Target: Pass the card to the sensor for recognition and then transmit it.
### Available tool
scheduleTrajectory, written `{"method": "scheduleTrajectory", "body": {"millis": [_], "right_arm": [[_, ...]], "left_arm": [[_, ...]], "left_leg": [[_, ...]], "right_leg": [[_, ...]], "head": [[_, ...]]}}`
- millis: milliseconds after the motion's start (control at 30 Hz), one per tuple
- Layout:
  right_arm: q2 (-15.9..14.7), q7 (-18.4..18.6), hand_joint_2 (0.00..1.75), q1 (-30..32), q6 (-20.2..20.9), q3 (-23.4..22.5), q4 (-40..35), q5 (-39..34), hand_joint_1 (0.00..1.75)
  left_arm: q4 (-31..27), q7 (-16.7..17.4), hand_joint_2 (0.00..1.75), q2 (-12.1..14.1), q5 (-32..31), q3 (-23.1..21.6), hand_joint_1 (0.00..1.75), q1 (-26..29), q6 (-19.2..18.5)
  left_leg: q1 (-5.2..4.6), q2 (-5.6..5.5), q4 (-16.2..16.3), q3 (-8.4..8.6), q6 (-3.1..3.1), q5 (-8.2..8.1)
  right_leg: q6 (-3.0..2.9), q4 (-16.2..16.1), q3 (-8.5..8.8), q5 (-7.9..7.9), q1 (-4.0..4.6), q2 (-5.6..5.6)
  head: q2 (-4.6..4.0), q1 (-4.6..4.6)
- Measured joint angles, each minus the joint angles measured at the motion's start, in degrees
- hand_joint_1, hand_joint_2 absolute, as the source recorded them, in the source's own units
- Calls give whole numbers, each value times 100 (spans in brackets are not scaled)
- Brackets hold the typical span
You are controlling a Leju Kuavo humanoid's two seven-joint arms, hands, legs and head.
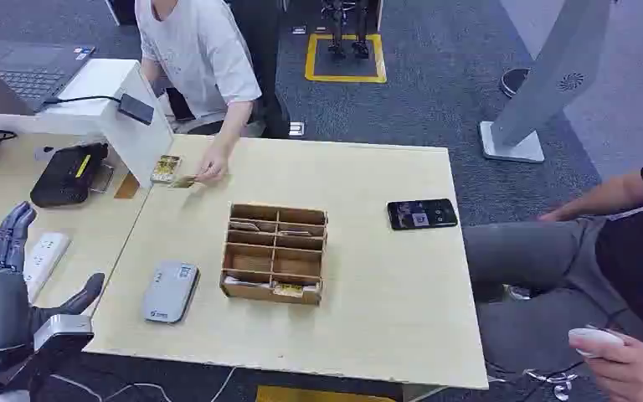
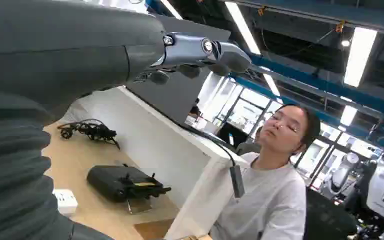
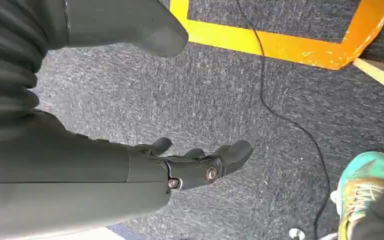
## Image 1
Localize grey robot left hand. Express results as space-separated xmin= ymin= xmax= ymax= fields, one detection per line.
xmin=0 ymin=202 xmax=106 ymax=354

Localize white desk riser shelf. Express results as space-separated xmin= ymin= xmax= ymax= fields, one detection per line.
xmin=0 ymin=58 xmax=174 ymax=190

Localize grey flat power bank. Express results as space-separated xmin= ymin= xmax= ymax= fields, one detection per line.
xmin=141 ymin=260 xmax=201 ymax=325

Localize black smartphone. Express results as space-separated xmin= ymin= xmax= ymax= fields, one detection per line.
xmin=386 ymin=198 xmax=460 ymax=232

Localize black cable to laptop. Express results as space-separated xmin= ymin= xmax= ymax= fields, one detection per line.
xmin=43 ymin=95 xmax=123 ymax=107

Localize person's hand on knee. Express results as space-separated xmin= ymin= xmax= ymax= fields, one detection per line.
xmin=536 ymin=203 xmax=580 ymax=224

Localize black robot legs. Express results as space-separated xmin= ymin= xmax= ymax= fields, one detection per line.
xmin=321 ymin=0 xmax=383 ymax=60

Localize yellow card in box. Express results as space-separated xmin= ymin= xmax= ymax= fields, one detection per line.
xmin=273 ymin=283 xmax=306 ymax=299

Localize dark grey laptop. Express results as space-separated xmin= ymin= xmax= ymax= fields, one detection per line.
xmin=0 ymin=39 xmax=99 ymax=117

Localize black device with yellow label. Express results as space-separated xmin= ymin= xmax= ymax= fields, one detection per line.
xmin=29 ymin=142 xmax=111 ymax=209

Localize person's hand holding remote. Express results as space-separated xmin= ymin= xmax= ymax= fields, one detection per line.
xmin=572 ymin=332 xmax=643 ymax=402

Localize round black floor base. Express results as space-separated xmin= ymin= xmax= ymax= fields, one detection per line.
xmin=499 ymin=67 xmax=532 ymax=100

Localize brown wooden wedge piece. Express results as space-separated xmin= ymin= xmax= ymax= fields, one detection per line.
xmin=112 ymin=171 xmax=141 ymax=200

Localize person in black shirt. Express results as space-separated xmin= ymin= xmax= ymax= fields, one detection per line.
xmin=461 ymin=141 xmax=643 ymax=402

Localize white cable under desk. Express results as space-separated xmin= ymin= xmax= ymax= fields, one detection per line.
xmin=48 ymin=366 xmax=239 ymax=402

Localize white angled floor stand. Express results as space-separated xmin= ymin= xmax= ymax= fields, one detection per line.
xmin=478 ymin=0 xmax=615 ymax=165

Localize white power strip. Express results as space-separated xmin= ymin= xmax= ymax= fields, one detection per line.
xmin=23 ymin=232 xmax=72 ymax=304

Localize small black box device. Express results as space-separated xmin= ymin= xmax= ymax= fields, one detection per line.
xmin=116 ymin=92 xmax=157 ymax=126

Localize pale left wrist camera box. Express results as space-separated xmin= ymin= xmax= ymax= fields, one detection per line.
xmin=33 ymin=314 xmax=95 ymax=354

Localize wooden compartment card box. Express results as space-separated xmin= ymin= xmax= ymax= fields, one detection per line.
xmin=219 ymin=202 xmax=330 ymax=307

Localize person's hand at card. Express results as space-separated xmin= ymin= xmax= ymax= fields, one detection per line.
xmin=194 ymin=145 xmax=232 ymax=186

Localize white remote controller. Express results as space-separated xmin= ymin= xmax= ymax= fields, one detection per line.
xmin=568 ymin=327 xmax=626 ymax=358

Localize stack of yellow cards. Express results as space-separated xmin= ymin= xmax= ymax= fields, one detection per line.
xmin=150 ymin=154 xmax=183 ymax=185

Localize person in white shirt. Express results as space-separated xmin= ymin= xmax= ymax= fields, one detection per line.
xmin=134 ymin=0 xmax=291 ymax=186

